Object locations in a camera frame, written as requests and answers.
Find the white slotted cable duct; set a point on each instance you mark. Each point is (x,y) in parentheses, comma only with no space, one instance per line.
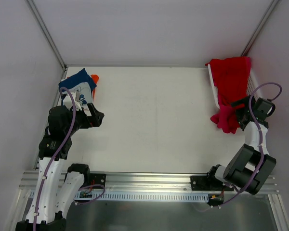
(156,196)

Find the white plastic basket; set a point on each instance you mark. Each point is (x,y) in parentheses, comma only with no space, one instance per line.
(231,85)

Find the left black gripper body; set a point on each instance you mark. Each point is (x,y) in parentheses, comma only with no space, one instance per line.
(92,114)

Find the magenta pink t shirt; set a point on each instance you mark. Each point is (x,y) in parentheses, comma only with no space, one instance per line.
(226,119)

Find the aluminium mounting rail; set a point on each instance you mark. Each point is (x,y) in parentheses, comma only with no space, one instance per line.
(147,182)

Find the folded blue printed t shirt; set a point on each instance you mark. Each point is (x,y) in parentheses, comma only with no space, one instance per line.
(81,82)

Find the folded orange t shirt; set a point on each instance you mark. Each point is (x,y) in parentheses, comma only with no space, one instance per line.
(95,78)

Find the red t shirt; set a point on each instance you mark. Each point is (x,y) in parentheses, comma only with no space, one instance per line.
(238,63)

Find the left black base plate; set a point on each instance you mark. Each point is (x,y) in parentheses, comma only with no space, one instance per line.
(96,180)

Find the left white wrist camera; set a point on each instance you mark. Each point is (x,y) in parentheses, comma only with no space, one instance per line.
(67,100)

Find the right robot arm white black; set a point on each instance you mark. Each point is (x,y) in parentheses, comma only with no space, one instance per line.
(252,164)

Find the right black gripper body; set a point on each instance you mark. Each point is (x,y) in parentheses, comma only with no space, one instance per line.
(242,111)

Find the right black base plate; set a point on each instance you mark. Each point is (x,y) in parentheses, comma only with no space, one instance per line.
(205,183)

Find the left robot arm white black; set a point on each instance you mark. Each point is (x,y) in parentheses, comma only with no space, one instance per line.
(50,205)

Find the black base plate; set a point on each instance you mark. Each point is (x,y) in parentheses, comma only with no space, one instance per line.
(205,183)
(96,180)

